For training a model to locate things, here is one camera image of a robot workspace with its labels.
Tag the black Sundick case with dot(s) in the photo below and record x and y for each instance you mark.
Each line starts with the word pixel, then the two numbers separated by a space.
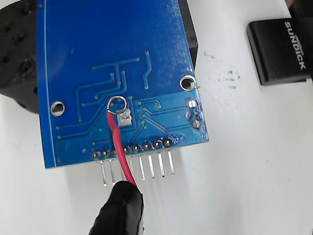
pixel 278 51

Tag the blue printed circuit board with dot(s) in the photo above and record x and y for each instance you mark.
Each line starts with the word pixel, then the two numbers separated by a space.
pixel 97 49

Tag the black plastic fixture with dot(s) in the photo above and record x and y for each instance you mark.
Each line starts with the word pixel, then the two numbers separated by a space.
pixel 17 61

